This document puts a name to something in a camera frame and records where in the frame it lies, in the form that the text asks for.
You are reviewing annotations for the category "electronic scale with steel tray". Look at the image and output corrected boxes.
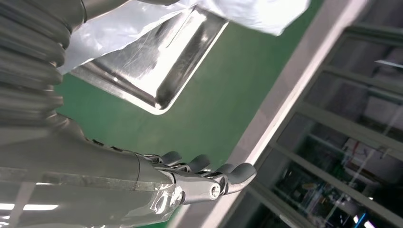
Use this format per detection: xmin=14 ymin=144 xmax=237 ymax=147
xmin=70 ymin=6 xmax=229 ymax=115

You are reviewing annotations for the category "glass partition metal frame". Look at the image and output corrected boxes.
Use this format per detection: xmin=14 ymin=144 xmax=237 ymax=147
xmin=220 ymin=0 xmax=403 ymax=228

